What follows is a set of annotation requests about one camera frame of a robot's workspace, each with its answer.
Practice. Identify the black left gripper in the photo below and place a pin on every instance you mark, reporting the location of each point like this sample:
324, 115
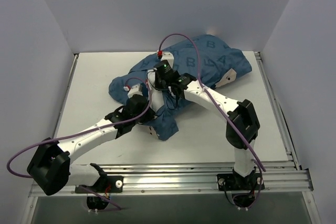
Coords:
135, 100

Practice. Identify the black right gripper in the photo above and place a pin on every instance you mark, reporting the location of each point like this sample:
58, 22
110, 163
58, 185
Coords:
163, 69

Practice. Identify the aluminium table edge rail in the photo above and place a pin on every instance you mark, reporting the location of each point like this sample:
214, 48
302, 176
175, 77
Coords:
70, 77

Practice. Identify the aluminium right side rail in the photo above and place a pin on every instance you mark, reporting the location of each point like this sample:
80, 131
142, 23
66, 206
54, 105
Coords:
278, 113

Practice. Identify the white pillow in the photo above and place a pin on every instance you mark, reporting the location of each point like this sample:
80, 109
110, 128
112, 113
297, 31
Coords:
157, 104

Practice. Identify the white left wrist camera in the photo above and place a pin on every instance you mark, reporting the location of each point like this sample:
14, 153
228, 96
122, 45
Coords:
133, 90

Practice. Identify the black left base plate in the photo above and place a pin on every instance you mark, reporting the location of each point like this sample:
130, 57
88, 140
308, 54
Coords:
105, 184

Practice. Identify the blue cartoon print pillowcase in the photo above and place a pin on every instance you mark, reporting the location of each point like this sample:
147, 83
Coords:
219, 65

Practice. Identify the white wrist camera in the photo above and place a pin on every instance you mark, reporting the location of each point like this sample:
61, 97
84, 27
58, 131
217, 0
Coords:
133, 90
165, 55

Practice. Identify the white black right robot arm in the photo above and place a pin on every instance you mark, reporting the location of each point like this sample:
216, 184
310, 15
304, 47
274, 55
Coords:
242, 123

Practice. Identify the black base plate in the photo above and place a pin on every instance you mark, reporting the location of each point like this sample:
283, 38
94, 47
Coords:
235, 182
105, 184

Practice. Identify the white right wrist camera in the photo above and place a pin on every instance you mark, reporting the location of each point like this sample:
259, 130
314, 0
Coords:
165, 55

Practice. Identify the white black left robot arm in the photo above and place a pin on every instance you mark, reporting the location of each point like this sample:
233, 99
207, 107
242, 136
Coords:
52, 166

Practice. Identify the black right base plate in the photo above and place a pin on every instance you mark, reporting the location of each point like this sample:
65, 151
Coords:
235, 182

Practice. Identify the aluminium front frame rail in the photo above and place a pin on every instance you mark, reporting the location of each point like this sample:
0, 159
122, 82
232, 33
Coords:
201, 178

